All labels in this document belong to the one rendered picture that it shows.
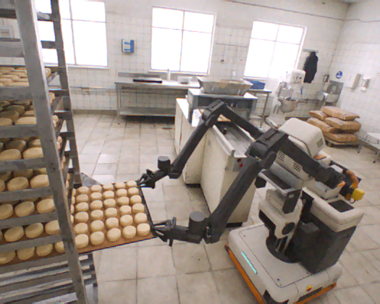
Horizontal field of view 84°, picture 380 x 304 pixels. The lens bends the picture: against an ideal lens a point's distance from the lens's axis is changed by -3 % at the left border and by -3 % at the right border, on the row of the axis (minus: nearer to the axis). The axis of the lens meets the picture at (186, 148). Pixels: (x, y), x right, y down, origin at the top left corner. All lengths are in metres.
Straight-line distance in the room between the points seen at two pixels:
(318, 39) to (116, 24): 4.83
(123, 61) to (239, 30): 2.72
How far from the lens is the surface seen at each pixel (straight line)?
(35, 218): 0.78
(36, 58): 0.56
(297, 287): 1.82
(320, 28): 6.81
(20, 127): 0.64
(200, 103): 2.43
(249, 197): 2.18
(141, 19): 5.30
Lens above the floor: 1.62
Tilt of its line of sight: 25 degrees down
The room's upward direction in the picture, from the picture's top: 6 degrees clockwise
